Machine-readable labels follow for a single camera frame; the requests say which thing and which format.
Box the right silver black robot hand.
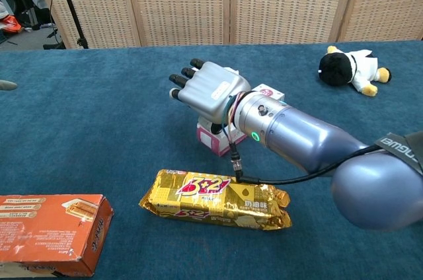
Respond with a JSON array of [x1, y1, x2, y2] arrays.
[[168, 57, 252, 135]]

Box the white pink toothpaste box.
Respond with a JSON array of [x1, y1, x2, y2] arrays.
[[196, 83, 286, 157]]

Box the orange white bag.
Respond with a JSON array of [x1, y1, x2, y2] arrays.
[[0, 15, 24, 35]]

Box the wicker folding screen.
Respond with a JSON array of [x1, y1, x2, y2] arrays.
[[28, 0, 423, 50]]

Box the blue carpet table cover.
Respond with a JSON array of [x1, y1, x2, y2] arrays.
[[0, 40, 423, 280]]

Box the black tripod stand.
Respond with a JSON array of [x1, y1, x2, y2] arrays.
[[42, 0, 89, 50]]

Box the gold foil biscuit packet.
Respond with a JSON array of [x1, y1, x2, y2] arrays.
[[138, 169, 293, 232]]

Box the black haired plush doll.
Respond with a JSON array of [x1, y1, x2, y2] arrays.
[[319, 45, 393, 98]]

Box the orange biscuit carton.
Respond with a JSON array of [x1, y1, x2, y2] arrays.
[[0, 193, 115, 277]]

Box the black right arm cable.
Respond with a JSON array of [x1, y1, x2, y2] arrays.
[[227, 141, 379, 186]]

